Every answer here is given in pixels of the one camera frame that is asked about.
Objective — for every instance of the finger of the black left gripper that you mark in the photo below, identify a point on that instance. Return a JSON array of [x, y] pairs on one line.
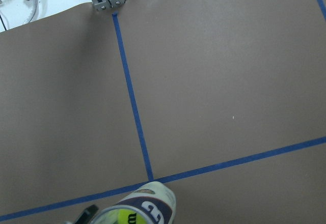
[[87, 215]]

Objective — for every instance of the tennis ball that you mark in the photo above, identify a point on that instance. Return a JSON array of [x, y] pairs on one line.
[[126, 216]]

